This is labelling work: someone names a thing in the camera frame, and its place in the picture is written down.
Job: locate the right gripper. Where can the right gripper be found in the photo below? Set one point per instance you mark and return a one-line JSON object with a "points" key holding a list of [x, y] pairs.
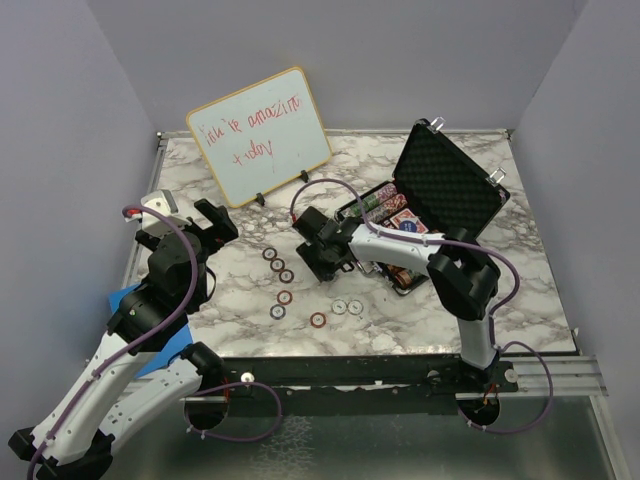
{"points": [[319, 270]]}

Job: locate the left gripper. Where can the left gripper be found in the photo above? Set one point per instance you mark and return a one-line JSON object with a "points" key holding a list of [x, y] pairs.
{"points": [[225, 230]]}

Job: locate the blue 10 poker chip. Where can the blue 10 poker chip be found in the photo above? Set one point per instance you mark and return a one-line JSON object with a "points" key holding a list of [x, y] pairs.
{"points": [[277, 312]]}

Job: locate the blue small blind button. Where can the blue small blind button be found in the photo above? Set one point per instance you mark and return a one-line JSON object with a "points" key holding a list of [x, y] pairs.
{"points": [[408, 226]]}

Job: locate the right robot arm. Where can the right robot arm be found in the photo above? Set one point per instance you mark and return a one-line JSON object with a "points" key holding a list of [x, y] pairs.
{"points": [[463, 275]]}

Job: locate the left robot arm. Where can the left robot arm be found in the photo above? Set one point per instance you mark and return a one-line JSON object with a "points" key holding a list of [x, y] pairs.
{"points": [[79, 438]]}

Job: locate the white 1 poker chip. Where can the white 1 poker chip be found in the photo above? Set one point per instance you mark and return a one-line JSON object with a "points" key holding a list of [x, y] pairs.
{"points": [[339, 307], [355, 307]]}

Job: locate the red 5 poker chip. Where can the red 5 poker chip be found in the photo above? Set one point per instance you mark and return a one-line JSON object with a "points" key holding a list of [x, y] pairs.
{"points": [[284, 297], [318, 320]]}

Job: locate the red playing card deck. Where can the red playing card deck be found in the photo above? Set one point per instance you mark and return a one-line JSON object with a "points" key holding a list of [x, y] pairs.
{"points": [[406, 220]]}

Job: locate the black poker chip case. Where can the black poker chip case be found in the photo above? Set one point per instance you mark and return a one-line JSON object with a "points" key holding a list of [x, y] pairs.
{"points": [[439, 183]]}

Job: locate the blue plastic box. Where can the blue plastic box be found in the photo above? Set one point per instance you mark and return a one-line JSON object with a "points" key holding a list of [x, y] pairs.
{"points": [[140, 308]]}

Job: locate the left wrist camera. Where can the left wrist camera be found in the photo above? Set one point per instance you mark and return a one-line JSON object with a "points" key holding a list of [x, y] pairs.
{"points": [[163, 203]]}

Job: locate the white whiteboard yellow frame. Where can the white whiteboard yellow frame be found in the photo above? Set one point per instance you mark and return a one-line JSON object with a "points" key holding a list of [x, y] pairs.
{"points": [[261, 137]]}

